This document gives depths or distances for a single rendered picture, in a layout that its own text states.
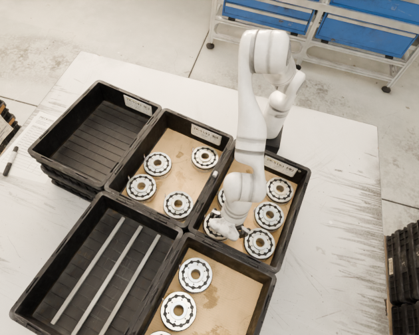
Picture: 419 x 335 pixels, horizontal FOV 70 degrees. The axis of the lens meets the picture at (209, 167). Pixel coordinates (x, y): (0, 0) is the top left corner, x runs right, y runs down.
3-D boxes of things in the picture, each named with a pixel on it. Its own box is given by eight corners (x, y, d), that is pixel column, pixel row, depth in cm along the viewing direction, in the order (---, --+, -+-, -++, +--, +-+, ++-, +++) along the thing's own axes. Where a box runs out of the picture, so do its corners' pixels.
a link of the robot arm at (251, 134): (224, 148, 68) (261, 153, 65) (237, 23, 63) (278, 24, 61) (234, 145, 77) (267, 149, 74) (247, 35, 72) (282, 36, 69)
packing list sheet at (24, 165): (36, 110, 136) (35, 110, 136) (83, 123, 135) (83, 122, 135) (-9, 169, 119) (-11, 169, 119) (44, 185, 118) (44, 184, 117)
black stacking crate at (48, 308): (108, 205, 104) (102, 190, 95) (183, 242, 100) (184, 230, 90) (26, 319, 85) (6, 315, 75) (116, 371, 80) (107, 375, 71)
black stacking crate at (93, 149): (104, 100, 129) (98, 80, 119) (164, 125, 125) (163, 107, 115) (39, 169, 109) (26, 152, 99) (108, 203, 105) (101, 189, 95)
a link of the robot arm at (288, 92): (312, 70, 102) (294, 104, 117) (287, 58, 105) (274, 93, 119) (300, 85, 98) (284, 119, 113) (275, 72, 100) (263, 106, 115)
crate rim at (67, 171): (99, 82, 121) (97, 78, 119) (163, 110, 116) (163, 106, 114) (27, 155, 101) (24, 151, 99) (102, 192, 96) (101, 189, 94)
